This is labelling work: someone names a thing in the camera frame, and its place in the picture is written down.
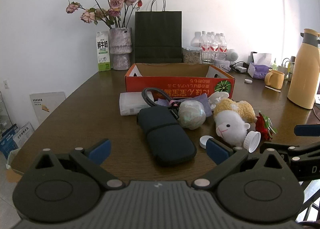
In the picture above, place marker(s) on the white round desk fan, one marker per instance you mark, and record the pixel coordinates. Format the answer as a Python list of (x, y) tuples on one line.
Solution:
[(232, 55)]

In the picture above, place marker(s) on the clear drinking glass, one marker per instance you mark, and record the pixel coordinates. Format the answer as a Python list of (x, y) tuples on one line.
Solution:
[(207, 58)]

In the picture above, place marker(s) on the purple tissue pack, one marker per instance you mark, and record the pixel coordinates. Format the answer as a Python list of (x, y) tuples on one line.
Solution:
[(258, 71)]

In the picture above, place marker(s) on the small white round cap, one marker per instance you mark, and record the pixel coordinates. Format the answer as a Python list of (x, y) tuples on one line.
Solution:
[(248, 81)]

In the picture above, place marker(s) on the black paper bag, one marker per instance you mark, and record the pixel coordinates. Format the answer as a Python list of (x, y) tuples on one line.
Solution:
[(157, 36)]

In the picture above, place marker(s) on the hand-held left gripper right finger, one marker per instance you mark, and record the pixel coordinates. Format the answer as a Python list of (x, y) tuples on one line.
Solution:
[(217, 151)]

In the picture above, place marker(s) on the grey purple vase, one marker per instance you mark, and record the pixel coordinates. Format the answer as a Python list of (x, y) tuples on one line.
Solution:
[(121, 43)]

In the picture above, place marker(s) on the white printed carton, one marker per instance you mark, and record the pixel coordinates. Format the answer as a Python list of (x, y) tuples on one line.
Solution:
[(24, 133)]

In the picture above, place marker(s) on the white flat lid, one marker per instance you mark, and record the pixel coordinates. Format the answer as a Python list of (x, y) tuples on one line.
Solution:
[(204, 141)]

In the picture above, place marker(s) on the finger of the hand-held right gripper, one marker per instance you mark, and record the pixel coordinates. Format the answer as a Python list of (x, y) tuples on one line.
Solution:
[(275, 146), (307, 130)]

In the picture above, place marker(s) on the white ribbed bottle cap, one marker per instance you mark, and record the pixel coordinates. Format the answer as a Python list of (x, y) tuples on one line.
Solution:
[(252, 141)]

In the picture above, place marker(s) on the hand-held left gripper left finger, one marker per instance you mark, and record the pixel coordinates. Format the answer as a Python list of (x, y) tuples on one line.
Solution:
[(101, 148)]

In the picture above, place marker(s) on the dark blue pouch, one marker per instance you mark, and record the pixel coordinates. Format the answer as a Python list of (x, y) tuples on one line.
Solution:
[(170, 141)]

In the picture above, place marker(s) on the white plug charger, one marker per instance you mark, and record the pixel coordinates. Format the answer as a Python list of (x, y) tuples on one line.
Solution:
[(283, 70)]

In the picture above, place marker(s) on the white printed card box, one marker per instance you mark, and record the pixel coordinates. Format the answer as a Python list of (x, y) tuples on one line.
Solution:
[(222, 65)]

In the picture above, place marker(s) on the pale green plastic ball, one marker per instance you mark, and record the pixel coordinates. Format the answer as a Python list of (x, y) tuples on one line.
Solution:
[(192, 115)]

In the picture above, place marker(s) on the yellow mug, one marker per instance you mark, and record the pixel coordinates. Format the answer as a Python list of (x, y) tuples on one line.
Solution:
[(275, 78)]

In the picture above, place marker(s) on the white tissue packet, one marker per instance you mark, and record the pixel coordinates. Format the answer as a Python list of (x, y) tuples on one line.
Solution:
[(128, 105)]

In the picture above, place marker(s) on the white power adapter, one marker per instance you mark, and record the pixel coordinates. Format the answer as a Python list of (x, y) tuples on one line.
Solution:
[(241, 69)]

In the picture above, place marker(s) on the red artificial rose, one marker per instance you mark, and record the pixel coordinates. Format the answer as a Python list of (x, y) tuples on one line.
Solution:
[(262, 126)]

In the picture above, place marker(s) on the yellow thermos jug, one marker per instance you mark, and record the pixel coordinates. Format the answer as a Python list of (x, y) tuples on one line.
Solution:
[(303, 68)]

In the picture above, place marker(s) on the plush sheep toy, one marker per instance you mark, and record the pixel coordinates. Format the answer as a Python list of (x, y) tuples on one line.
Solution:
[(232, 123)]

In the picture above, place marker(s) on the blue printed carton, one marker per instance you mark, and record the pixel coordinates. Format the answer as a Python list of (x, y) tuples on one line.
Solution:
[(7, 142)]

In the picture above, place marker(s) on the white paper strip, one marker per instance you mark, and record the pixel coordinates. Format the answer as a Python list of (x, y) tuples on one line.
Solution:
[(272, 89)]

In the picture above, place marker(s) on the orange cardboard box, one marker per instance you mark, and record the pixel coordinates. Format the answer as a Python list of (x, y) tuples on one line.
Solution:
[(175, 85)]

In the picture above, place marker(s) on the clear jar of seeds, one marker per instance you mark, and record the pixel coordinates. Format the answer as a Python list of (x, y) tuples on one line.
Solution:
[(191, 56)]

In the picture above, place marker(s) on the white green milk carton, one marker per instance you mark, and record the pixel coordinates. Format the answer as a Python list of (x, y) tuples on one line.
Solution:
[(103, 53)]

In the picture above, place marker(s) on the clear plastic water bottle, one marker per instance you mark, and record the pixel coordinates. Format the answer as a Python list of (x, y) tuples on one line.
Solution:
[(205, 43), (196, 41), (212, 36), (223, 46), (216, 46)]

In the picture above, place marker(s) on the wooden desktop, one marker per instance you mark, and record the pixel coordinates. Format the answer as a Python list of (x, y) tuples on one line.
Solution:
[(87, 118)]

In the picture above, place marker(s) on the white wall socket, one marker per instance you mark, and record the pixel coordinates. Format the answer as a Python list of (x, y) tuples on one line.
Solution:
[(5, 83)]

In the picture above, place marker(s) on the purple cloth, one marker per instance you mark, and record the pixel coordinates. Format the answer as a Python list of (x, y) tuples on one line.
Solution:
[(200, 100)]

